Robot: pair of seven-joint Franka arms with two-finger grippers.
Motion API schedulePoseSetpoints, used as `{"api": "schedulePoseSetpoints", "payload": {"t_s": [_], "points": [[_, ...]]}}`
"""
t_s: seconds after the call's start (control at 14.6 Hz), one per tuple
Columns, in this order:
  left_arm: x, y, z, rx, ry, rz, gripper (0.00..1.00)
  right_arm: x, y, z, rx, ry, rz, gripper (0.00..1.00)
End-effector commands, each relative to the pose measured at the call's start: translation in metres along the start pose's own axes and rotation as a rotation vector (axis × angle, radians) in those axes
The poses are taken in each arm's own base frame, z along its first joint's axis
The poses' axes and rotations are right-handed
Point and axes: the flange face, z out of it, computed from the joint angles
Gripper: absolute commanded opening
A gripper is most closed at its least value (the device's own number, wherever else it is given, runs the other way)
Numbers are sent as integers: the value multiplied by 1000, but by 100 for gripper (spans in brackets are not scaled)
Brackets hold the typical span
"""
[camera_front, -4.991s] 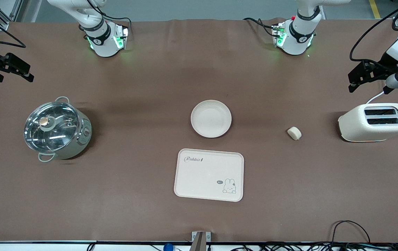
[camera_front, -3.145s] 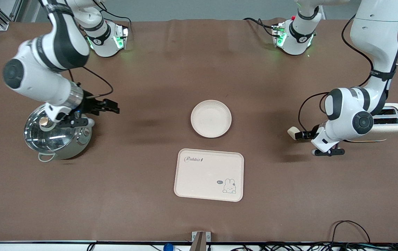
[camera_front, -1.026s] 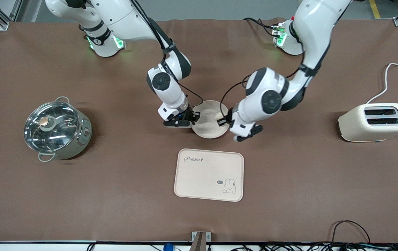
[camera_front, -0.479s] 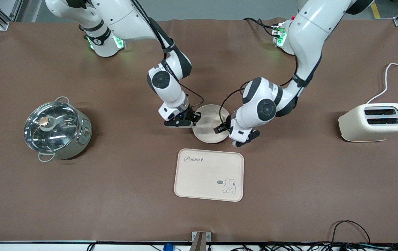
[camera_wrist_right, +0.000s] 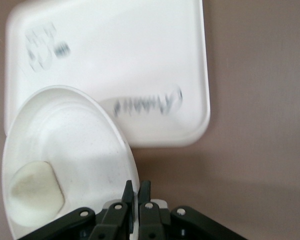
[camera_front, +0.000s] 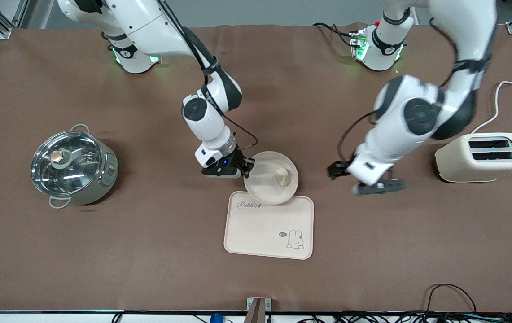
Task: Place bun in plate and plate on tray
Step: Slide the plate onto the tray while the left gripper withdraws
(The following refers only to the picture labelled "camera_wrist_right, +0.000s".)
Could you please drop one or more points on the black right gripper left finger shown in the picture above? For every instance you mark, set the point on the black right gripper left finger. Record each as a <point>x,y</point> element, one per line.
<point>115,220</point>

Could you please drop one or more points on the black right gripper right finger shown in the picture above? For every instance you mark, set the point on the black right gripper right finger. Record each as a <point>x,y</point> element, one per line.
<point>152,222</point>

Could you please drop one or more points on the small white steamed bun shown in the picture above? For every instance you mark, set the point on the small white steamed bun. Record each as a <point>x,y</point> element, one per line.
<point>35,192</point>

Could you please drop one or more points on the round white plate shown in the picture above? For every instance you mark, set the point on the round white plate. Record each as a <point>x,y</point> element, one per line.
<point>72,140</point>

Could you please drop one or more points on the white tray with bear print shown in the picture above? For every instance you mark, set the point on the white tray with bear print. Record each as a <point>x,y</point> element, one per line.
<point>130,50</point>

